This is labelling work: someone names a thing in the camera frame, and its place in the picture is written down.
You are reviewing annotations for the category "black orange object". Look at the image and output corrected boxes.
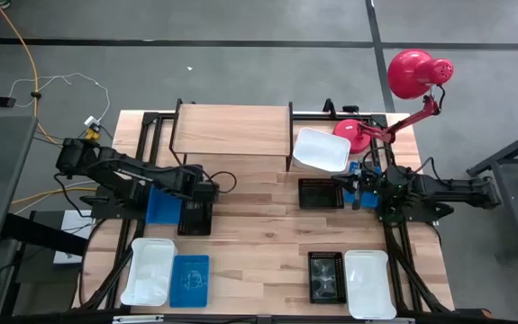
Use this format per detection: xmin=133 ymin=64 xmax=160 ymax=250
xmin=454 ymin=307 xmax=494 ymax=320

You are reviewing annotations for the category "black plastic basket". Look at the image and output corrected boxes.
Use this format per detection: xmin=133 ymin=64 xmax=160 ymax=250
xmin=297 ymin=177 xmax=345 ymax=211
xmin=307 ymin=251 xmax=348 ymax=305
xmin=177 ymin=200 xmax=214 ymax=237

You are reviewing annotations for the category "red desk lamp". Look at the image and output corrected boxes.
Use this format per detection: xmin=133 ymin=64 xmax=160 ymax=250
xmin=332 ymin=48 xmax=456 ymax=156

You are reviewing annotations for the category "black desk leg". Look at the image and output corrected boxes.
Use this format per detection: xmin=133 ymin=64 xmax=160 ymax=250
xmin=1 ymin=213 xmax=89 ymax=257

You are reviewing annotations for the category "white plastic basket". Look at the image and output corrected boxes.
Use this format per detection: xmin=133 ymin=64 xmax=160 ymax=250
xmin=343 ymin=249 xmax=398 ymax=320
xmin=291 ymin=127 xmax=352 ymax=175
xmin=120 ymin=237 xmax=178 ymax=308

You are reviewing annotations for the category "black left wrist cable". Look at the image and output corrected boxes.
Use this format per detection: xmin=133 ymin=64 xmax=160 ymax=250
xmin=207 ymin=170 xmax=238 ymax=194

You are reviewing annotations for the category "silver metal bracket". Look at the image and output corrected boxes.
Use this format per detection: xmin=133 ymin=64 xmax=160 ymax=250
xmin=113 ymin=314 xmax=165 ymax=324
xmin=365 ymin=316 xmax=416 ymax=324

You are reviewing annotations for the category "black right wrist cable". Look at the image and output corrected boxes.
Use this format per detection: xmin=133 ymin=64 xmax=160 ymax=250
xmin=360 ymin=146 xmax=397 ymax=170

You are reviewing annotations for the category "wooden shelf with black legs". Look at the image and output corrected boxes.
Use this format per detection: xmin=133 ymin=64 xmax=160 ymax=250
xmin=169 ymin=98 xmax=295 ymax=173

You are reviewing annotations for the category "yellow extension cable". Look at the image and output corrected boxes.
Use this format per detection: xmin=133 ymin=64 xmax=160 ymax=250
xmin=0 ymin=0 xmax=61 ymax=145
xmin=11 ymin=185 xmax=100 ymax=206

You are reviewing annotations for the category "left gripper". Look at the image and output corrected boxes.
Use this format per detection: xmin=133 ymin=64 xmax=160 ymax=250
xmin=189 ymin=177 xmax=220 ymax=204

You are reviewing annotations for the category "grey metal table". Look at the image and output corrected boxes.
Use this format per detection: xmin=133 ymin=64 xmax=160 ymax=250
xmin=465 ymin=121 xmax=518 ymax=262

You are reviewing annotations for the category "blue plastic basket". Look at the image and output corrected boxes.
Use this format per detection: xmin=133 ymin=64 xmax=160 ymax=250
xmin=145 ymin=186 xmax=183 ymax=225
xmin=168 ymin=254 xmax=211 ymax=310
xmin=342 ymin=161 xmax=382 ymax=209

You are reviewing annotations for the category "black aluminium table frame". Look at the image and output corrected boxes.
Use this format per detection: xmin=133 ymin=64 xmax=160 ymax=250
xmin=73 ymin=98 xmax=456 ymax=324

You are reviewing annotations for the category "thin white cable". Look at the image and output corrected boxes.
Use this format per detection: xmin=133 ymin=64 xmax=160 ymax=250
xmin=8 ymin=72 xmax=112 ymax=122

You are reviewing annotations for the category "black floor cable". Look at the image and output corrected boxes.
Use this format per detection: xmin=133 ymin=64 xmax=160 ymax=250
xmin=32 ymin=128 xmax=89 ymax=149

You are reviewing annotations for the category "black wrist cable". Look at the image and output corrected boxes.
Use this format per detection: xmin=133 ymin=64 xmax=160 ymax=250
xmin=207 ymin=170 xmax=238 ymax=194
xmin=360 ymin=146 xmax=397 ymax=170

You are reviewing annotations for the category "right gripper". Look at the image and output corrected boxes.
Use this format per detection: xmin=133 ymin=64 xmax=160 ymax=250
xmin=332 ymin=168 xmax=379 ymax=211

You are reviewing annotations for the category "white paper sheet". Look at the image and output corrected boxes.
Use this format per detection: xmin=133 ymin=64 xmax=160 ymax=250
xmin=53 ymin=210 xmax=95 ymax=266

